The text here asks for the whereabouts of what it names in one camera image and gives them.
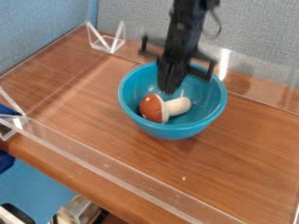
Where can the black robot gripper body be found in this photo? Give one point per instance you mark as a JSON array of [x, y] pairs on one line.
[[180, 47]]

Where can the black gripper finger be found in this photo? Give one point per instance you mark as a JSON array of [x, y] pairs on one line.
[[178, 74], [164, 75]]

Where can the brown and white toy mushroom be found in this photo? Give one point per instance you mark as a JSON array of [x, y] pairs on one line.
[[158, 110]]

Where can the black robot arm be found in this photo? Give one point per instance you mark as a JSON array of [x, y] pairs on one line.
[[191, 11]]

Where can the blue bowl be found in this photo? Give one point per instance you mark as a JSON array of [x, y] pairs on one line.
[[182, 126]]

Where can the clear acrylic back barrier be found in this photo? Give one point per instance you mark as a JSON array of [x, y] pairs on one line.
[[250, 77]]

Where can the clear acrylic barrier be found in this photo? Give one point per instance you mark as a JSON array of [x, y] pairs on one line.
[[108, 181], [250, 77]]

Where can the clear acrylic front barrier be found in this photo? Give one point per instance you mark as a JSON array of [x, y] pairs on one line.
[[108, 181]]

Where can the blue cloth object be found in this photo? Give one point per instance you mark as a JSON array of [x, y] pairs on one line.
[[7, 159]]

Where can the black and white object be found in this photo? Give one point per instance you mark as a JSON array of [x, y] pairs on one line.
[[11, 215]]

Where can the clear acrylic corner bracket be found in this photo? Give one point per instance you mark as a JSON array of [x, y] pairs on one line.
[[107, 44]]

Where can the clear acrylic left bracket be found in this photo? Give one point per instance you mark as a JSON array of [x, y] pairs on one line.
[[13, 122]]

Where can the metal table frame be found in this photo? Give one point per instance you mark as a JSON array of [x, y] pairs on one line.
[[77, 211]]

